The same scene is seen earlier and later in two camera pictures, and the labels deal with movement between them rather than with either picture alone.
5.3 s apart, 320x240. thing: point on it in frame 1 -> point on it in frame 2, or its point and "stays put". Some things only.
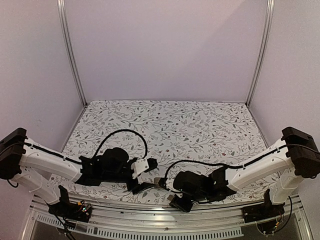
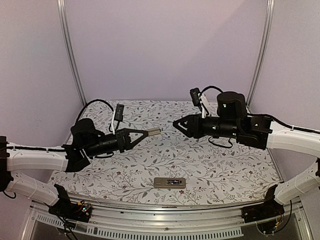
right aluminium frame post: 269,19 stays put
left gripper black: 139,188 -> 124,132
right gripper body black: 185,208 -> 198,131
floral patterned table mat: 181,135 stays put
